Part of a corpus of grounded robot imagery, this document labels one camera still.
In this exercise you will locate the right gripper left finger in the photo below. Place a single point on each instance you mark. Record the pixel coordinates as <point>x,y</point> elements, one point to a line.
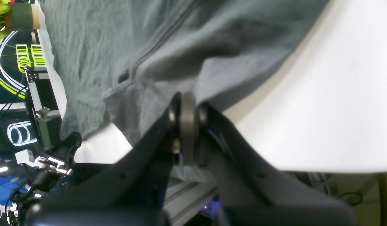
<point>132,191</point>

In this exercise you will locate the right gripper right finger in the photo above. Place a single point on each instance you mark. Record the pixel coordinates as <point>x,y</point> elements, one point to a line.
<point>254,193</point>

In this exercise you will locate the dark grey T-shirt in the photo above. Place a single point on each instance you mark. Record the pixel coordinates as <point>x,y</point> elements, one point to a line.
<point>122,61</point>

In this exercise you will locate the black aluminium flight case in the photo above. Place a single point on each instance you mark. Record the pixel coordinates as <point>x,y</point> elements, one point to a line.
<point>42,107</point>

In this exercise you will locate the grey plant pot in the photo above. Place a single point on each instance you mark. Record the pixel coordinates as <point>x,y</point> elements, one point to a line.
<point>22,16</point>

